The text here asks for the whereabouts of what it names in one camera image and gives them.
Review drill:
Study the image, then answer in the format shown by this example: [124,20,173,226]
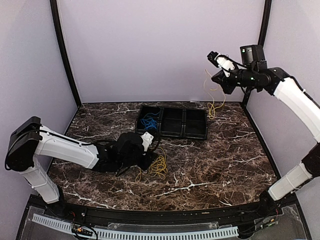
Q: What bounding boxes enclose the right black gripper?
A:
[211,62,257,95]

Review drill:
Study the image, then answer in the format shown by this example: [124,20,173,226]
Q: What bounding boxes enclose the blue cable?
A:
[139,111,161,131]

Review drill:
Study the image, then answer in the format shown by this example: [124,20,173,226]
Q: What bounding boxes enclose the black three-compartment bin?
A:
[135,105,208,141]

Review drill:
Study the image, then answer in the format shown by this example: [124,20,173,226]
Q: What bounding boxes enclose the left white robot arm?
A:
[4,116,158,218]

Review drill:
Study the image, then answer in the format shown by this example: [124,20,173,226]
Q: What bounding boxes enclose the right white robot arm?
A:
[207,45,320,217]

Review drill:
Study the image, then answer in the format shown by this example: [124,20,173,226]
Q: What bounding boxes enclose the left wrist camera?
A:
[140,131,161,153]

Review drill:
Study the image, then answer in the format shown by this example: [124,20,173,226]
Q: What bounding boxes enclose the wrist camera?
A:
[207,51,236,78]
[140,131,161,153]

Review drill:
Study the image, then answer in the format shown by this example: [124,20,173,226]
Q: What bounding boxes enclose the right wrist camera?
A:
[207,51,236,78]

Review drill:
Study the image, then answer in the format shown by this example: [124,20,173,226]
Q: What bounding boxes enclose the right black frame post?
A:
[241,0,273,103]

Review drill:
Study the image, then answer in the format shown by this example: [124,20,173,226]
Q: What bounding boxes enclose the black frame post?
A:
[49,0,82,108]
[241,0,273,103]

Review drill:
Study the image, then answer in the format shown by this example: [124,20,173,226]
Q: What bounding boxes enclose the white slotted cable duct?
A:
[31,213,239,240]

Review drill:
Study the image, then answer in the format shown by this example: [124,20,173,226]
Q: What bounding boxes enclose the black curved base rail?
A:
[24,194,301,228]

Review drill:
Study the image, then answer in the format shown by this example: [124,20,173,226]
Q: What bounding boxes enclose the left black frame post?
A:
[49,0,82,108]

